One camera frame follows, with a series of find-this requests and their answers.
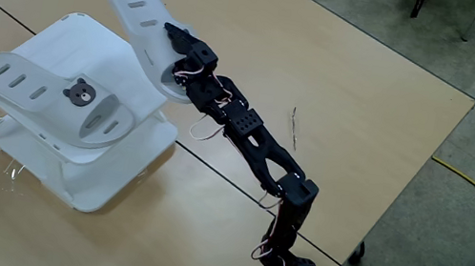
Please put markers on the white bear slipper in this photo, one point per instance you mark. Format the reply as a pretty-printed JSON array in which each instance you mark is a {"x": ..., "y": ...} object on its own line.
[
  {"x": 142, "y": 11},
  {"x": 44, "y": 105}
]

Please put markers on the black table caster wheel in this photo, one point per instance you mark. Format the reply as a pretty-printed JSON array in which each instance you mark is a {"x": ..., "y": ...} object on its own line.
[{"x": 357, "y": 253}]

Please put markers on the thin dark strip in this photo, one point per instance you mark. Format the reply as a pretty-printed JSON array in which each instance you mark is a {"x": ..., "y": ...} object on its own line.
[{"x": 294, "y": 130}]

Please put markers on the white plastic open box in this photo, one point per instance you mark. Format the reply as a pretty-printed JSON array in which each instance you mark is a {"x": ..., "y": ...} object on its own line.
[{"x": 82, "y": 49}]

